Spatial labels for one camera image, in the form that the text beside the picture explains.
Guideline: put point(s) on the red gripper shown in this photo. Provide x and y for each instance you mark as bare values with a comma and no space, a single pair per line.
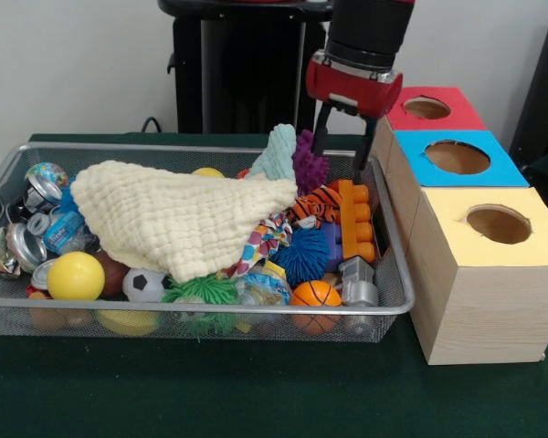
351,89

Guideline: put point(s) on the tiger plush toy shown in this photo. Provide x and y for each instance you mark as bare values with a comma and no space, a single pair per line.
315,205

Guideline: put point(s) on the cream waffle cloth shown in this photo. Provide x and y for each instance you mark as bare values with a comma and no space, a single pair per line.
173,219

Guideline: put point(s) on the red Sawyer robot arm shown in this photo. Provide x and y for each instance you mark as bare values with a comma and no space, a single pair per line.
370,27

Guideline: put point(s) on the wooden box with three holes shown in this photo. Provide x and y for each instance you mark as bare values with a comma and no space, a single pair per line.
484,310

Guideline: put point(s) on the clear mesh bin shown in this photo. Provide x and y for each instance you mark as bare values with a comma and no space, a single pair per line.
9,321

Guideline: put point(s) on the purple spiky toy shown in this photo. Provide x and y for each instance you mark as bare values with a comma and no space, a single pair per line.
308,171

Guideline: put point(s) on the light teal waffle cloth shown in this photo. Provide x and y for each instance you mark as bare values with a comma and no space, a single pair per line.
278,150

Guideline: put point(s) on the orange building block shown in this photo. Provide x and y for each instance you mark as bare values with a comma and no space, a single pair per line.
347,219

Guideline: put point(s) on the blue spiky ball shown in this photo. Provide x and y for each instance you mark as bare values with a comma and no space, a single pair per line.
301,257

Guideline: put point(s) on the orange toy basketball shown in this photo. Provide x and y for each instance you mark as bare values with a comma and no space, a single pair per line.
315,294

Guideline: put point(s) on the green spiky ball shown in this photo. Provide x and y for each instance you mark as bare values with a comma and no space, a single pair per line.
201,289

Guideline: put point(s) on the black chair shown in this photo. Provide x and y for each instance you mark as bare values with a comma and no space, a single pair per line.
543,91

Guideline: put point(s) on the small soccer ball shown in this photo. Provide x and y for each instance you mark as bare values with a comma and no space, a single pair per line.
141,285

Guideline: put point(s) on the large yellow ball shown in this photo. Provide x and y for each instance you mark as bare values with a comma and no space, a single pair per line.
75,276

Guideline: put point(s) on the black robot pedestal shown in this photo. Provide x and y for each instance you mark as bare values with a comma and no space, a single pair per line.
237,68

